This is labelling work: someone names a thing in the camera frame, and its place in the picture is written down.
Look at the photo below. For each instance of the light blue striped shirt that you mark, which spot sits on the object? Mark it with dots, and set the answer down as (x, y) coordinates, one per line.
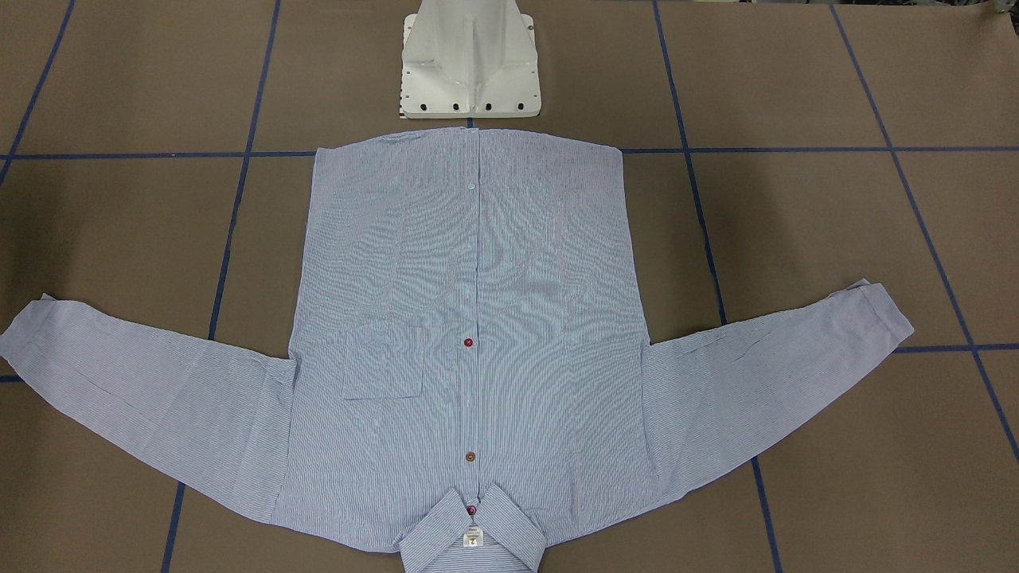
(470, 376)

